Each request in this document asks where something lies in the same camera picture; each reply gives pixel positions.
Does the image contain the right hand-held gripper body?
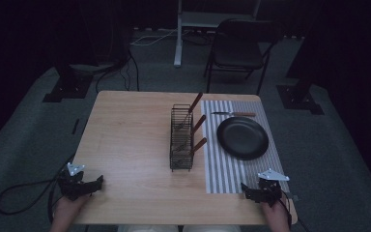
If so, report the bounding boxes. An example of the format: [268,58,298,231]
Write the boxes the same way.
[250,168,291,208]

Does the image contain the wooden-handled knife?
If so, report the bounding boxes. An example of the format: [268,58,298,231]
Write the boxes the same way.
[211,110,257,118]

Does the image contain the white floor cable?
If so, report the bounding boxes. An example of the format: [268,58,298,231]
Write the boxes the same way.
[129,28,179,47]

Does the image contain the wooden-handled utensil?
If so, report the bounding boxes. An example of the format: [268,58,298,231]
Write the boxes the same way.
[175,114,208,153]
[175,136,209,166]
[177,91,204,130]

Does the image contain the person's left hand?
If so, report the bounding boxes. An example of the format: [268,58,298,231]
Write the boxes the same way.
[53,192,92,226]

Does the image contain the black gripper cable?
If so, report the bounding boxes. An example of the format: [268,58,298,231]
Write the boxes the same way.
[277,188,311,232]
[0,154,75,224]

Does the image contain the black wire cutlery rack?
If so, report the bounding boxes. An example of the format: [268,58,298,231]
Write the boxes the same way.
[169,103,195,173]

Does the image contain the black folding chair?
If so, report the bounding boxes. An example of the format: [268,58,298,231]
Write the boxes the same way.
[203,17,279,97]

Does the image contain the person's right hand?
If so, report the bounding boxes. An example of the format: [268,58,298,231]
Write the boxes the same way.
[260,197,292,227]

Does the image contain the small black floor object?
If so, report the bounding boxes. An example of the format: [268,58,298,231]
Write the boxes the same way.
[71,118,81,136]

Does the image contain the black floor cables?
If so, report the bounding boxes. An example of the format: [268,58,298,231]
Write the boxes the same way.
[94,47,141,94]

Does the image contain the white metal desk frame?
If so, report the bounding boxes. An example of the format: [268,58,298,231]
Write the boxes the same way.
[173,0,263,69]

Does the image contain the black stand base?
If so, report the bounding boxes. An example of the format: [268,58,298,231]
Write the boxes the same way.
[275,79,326,116]
[42,63,95,103]

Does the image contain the black round plate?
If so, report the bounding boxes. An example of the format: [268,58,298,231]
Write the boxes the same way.
[215,116,271,161]

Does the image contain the grey white striped placemat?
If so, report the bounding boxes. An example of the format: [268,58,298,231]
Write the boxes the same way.
[200,100,291,195]

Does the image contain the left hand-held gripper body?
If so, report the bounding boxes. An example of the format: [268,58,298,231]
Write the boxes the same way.
[57,162,95,201]

